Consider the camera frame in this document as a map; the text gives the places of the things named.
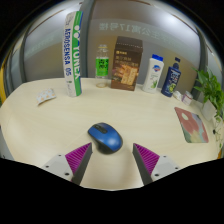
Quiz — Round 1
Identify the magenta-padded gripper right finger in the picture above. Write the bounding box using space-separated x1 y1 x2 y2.
132 142 181 186

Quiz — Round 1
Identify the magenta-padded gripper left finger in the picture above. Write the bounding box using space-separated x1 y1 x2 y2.
41 142 93 186

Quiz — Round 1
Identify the blue computer mouse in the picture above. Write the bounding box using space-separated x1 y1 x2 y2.
87 122 124 155

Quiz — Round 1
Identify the pink multicolour mouse pad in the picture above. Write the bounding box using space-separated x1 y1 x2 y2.
174 106 210 144

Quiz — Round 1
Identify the small patterned paper packet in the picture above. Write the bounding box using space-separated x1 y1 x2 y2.
35 87 57 106

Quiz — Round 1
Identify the crumpled white tissue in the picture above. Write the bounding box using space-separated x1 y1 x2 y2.
172 90 183 101

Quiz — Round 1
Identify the dark blue pump bottle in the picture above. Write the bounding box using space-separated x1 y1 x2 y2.
160 56 183 98

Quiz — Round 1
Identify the white bottle with blue cap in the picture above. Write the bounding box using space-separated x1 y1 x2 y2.
142 53 165 94

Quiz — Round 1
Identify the green plant in white pot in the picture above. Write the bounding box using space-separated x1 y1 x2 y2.
192 68 224 149

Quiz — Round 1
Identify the clear bottle with green label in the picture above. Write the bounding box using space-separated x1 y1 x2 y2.
95 44 110 89

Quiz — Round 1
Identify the brown cardboard snack box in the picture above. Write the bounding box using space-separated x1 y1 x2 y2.
110 35 144 92

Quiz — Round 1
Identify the white green shuttlecock tube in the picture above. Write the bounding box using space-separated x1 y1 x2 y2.
63 10 84 98

